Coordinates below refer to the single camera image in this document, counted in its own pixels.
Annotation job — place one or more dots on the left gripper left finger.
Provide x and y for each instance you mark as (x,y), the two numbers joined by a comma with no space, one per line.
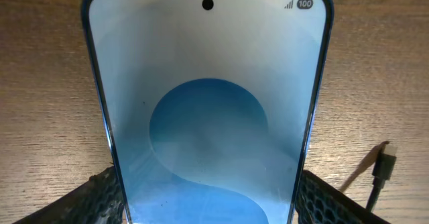
(99,200)

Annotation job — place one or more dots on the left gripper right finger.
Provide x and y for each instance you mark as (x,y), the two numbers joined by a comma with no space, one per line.
(319,203)

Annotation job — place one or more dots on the blue Samsung Galaxy smartphone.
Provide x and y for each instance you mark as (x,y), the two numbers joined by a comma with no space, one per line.
(208,104)

